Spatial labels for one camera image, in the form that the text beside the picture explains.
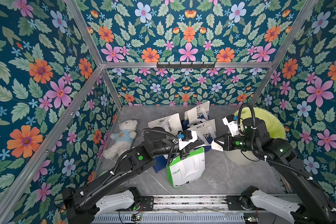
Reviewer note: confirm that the blue white bag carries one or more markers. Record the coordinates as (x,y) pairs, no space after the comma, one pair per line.
(197,115)
(161,163)
(162,122)
(206,131)

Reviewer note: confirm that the back right blue white bag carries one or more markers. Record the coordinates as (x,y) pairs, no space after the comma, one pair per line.
(197,115)

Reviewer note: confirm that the back left blue white bag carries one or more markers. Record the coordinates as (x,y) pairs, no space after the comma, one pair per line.
(162,122)

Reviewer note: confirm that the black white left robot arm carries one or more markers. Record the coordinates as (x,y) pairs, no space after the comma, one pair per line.
(94,199)

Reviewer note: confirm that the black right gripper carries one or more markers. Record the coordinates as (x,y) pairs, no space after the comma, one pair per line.
(225,143)

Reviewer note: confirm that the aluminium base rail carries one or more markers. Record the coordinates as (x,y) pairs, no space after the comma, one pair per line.
(206,209)

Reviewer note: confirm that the white teddy bear blue shirt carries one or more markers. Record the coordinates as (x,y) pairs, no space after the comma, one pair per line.
(122,139)

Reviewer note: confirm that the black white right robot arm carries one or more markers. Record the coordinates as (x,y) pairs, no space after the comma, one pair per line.
(258,131)

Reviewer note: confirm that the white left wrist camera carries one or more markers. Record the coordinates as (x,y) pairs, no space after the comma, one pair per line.
(187,139)

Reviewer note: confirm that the green white takeout bag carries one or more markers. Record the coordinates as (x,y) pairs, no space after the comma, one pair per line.
(182,172)

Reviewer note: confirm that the white trash bin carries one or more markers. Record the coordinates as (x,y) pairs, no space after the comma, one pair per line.
(241,157)

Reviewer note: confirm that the black wall hook rail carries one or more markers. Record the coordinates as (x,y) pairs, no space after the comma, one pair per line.
(186,65)

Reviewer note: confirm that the front left blue white bag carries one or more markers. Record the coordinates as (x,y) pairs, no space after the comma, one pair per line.
(161,163)

